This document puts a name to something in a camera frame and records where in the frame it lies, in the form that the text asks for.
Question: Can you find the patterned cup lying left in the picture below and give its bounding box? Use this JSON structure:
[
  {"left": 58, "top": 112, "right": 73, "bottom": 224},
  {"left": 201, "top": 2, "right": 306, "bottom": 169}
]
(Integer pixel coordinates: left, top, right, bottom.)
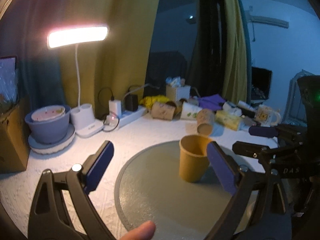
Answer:
[{"left": 151, "top": 101, "right": 178, "bottom": 121}]

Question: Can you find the white plastic basket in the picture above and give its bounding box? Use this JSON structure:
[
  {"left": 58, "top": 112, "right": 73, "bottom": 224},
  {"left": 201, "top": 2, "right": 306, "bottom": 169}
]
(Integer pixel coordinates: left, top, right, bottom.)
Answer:
[{"left": 166, "top": 85, "right": 191, "bottom": 101}]

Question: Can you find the cardboard box with fruit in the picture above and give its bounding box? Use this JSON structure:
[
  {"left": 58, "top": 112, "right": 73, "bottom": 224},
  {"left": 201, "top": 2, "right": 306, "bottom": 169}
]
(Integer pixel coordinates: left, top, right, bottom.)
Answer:
[{"left": 1, "top": 56, "right": 30, "bottom": 174}]

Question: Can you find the white paper cup green print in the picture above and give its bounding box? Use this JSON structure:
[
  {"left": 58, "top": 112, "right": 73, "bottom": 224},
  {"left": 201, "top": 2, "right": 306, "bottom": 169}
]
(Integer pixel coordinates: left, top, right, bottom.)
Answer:
[{"left": 181, "top": 102, "right": 202, "bottom": 120}]

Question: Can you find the yellow tissue box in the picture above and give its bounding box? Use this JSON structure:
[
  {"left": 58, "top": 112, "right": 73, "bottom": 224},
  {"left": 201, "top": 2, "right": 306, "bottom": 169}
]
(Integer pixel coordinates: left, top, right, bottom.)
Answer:
[{"left": 215, "top": 110, "right": 242, "bottom": 131}]

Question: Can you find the black cable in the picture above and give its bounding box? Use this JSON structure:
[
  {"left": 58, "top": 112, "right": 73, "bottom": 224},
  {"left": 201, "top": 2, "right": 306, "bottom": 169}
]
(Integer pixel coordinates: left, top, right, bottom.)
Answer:
[{"left": 96, "top": 87, "right": 121, "bottom": 133}]

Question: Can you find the purple cloth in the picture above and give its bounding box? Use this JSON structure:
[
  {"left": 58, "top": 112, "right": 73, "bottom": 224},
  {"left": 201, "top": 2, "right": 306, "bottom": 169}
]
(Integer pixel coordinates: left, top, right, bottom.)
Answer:
[{"left": 199, "top": 94, "right": 226, "bottom": 111}]

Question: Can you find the patterned cup lying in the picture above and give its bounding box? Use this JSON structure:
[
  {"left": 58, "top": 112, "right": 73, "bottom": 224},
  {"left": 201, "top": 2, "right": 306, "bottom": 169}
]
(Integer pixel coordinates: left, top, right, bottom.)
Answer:
[
  {"left": 151, "top": 101, "right": 178, "bottom": 121},
  {"left": 196, "top": 108, "right": 215, "bottom": 136}
]

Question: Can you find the white plate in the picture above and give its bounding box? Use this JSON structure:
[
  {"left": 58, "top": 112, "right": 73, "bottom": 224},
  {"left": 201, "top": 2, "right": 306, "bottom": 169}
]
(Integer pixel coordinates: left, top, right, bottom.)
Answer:
[{"left": 28, "top": 123, "right": 75, "bottom": 155}]

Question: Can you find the plain brown paper cup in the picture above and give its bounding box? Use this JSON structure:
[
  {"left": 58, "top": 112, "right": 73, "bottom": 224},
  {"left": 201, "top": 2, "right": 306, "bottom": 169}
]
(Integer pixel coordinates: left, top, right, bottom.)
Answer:
[{"left": 179, "top": 134, "right": 213, "bottom": 183}]

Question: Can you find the yellow curtain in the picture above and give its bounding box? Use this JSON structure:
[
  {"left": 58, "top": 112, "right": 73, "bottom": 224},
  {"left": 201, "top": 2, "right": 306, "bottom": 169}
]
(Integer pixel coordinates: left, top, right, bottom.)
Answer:
[{"left": 59, "top": 0, "right": 159, "bottom": 117}]

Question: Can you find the white usb charger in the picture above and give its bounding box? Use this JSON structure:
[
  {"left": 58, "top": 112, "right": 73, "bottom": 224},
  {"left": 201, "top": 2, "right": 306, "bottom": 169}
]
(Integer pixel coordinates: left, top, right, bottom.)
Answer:
[{"left": 108, "top": 99, "right": 122, "bottom": 117}]

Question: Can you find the yellow print mug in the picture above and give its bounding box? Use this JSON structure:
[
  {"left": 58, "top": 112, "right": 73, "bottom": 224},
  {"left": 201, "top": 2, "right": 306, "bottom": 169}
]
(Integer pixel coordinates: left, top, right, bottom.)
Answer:
[{"left": 254, "top": 105, "right": 281, "bottom": 127}]

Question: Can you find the grey round placemat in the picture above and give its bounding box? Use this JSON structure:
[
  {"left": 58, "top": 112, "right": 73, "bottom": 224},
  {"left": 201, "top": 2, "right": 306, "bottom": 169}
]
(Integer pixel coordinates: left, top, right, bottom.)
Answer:
[{"left": 114, "top": 141, "right": 231, "bottom": 239}]

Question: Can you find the black power adapter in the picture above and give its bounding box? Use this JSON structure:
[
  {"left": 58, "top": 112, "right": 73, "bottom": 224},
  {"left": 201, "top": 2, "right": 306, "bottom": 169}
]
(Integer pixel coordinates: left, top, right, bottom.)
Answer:
[{"left": 125, "top": 94, "right": 138, "bottom": 112}]

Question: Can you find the white power strip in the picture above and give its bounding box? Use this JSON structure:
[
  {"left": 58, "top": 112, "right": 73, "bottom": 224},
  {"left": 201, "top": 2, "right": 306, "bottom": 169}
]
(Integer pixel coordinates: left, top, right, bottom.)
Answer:
[{"left": 104, "top": 106, "right": 148, "bottom": 128}]

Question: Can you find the operator thumb tip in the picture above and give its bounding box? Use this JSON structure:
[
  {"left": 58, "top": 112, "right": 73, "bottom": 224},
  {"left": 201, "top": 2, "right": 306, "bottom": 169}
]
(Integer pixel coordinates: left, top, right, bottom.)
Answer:
[{"left": 120, "top": 221, "right": 156, "bottom": 240}]

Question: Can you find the white desk lamp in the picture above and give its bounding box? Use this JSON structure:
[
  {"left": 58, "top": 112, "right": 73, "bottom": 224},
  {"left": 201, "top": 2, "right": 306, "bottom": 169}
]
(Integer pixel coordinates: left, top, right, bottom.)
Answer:
[{"left": 47, "top": 23, "right": 109, "bottom": 138}]

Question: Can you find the yellow plastic bag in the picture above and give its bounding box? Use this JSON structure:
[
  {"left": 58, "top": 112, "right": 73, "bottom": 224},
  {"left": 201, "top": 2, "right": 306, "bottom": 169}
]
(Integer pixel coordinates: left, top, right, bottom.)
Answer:
[{"left": 139, "top": 95, "right": 170, "bottom": 110}]

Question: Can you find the patterned cup lying front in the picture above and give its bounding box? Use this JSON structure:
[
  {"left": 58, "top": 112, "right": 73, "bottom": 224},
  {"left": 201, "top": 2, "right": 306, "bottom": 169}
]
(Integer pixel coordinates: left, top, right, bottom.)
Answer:
[{"left": 196, "top": 108, "right": 215, "bottom": 136}]

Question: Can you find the purple bowl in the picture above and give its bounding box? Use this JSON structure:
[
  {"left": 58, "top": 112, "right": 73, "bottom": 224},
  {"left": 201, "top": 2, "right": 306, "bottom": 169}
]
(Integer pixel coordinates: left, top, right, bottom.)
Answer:
[{"left": 24, "top": 105, "right": 71, "bottom": 144}]

